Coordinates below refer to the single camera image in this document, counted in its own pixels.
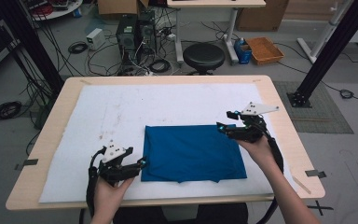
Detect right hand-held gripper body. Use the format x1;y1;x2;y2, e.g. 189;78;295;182
228;102;280;145

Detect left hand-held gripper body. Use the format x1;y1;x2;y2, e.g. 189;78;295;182
97;139;138;188

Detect blue t-shirt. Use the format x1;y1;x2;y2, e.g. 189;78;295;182
140;124;248;184

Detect person's right hand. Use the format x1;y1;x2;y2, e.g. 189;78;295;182
234;136;278;172

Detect person's left hand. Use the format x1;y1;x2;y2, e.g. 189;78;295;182
92;176;135;219

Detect white felt mat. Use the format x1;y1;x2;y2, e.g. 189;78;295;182
38;83;299;204

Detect blue box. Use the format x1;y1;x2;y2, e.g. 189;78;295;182
233;37;254;65

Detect white table column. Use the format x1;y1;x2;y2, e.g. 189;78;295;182
161;204;199;222

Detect black round stool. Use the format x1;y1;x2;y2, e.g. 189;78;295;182
182;42;227;77

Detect orange tray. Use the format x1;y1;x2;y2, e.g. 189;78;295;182
245;36;285;66

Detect grey floor mat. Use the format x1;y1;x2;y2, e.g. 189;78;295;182
273;81;354;134

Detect thin wooden stick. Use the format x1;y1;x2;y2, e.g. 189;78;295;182
292;175;312;196

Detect grey tape strip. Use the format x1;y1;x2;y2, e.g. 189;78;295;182
305;169;327;179
14;158;39;172

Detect person's dark pants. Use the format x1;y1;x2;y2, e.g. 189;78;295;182
113;203;250;224

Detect large cardboard box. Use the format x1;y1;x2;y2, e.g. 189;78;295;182
236;0;290;32

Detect black tape cross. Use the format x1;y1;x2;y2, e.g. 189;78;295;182
306;200;335;217

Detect white desk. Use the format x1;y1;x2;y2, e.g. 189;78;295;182
166;0;267;65

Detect black computer tower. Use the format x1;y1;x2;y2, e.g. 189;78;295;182
136;10;158;54
116;14;139;61

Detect white power supply box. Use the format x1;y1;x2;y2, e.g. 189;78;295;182
86;27;106;50

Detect white metal stand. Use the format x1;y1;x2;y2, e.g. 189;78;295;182
296;0;355;64

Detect small cardboard box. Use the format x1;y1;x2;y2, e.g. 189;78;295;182
97;0;150;17

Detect round white table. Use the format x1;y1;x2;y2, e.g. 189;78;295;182
21;0;84;22

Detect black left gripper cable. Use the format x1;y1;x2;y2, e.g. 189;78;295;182
85;147;107;219

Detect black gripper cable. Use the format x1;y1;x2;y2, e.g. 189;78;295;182
85;147;107;219
260;122;285;224

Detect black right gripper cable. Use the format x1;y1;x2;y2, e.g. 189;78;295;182
260;122;285;224

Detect coiled black cable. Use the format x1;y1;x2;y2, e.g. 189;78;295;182
148;59;172;75
0;101;23;122
67;41;89;55

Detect black cable with puck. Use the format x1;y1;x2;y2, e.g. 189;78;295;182
321;81;358;108

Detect black frame post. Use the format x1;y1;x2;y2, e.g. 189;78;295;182
287;0;358;108
0;0;65;96

